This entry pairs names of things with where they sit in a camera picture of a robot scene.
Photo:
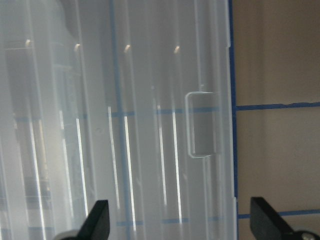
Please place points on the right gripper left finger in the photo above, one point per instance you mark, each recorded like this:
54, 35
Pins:
97, 224

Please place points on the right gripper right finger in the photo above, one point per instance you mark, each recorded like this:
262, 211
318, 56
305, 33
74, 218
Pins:
266, 223

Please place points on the clear plastic box lid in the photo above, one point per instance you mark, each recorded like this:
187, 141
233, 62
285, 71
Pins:
121, 100

